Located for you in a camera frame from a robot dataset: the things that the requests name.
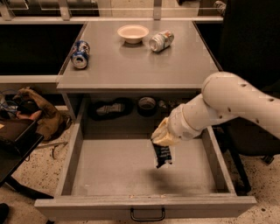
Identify brown cloth bag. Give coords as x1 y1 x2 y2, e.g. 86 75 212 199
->
13 87 67 141

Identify grey counter cabinet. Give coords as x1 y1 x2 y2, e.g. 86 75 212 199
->
57 20 220 118

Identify white paper bowl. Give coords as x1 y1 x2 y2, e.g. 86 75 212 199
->
117 24 149 44

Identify dark blue snack bar wrapper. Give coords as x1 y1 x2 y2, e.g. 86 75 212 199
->
153 144 172 169

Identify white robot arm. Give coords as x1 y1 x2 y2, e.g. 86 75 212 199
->
151 72 280 146

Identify black drawer handle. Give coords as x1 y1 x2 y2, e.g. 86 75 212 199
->
130 208 165 222

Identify blue soda can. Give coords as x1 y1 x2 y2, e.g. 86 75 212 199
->
71 40 90 69

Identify roll of dark tape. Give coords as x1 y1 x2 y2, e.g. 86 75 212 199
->
137 97 157 116

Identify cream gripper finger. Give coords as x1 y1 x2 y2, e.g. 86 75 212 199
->
151 130 174 146

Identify black side table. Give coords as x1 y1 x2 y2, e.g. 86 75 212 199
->
0 133 53 200

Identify black and grey shoe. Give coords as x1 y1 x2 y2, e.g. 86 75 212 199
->
87 98 134 121

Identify black office chair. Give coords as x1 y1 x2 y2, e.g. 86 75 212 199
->
209 0 280 193

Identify blue cable bundle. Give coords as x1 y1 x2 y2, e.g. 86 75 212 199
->
0 89 21 119

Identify crumpled small white objects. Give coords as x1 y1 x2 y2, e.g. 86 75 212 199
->
157 100 180 109

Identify grey open drawer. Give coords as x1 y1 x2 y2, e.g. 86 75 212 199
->
33 99 257 222

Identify black tray on table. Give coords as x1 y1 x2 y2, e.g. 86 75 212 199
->
0 119 37 155

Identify white green soda can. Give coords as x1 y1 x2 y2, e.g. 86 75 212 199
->
149 30 174 53

